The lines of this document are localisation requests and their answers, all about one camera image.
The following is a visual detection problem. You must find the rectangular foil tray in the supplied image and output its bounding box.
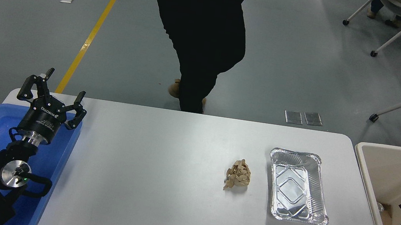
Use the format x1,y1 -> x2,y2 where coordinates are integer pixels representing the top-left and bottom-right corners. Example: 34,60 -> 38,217
261,147 -> 338,225

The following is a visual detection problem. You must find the crumpled tan paper ball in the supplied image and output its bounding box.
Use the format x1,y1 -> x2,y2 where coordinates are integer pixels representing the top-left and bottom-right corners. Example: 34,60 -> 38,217
223,157 -> 253,194

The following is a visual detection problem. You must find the silver floor plate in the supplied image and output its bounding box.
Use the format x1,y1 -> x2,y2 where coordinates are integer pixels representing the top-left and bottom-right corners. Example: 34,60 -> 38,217
303,111 -> 324,127
284,110 -> 304,125

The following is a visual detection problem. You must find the person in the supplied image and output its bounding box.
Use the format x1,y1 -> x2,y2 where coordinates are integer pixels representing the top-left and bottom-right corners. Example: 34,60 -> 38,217
366,0 -> 401,29
134,0 -> 253,119

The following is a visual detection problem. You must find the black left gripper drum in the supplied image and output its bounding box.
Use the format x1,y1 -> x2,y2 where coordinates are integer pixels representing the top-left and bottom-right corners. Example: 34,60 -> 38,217
15,92 -> 70,147

